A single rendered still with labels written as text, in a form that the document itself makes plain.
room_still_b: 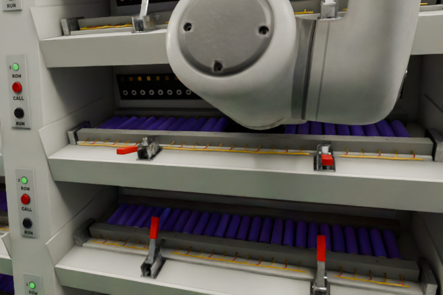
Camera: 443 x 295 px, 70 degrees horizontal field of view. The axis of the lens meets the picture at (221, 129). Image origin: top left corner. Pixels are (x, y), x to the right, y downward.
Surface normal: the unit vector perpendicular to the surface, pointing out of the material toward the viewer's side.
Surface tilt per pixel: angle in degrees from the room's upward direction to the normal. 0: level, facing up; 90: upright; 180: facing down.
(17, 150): 90
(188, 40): 78
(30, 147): 90
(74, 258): 17
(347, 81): 102
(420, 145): 107
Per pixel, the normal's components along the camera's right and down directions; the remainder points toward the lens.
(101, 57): -0.26, 0.39
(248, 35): -0.23, -0.12
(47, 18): 0.96, 0.03
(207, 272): -0.08, -0.92
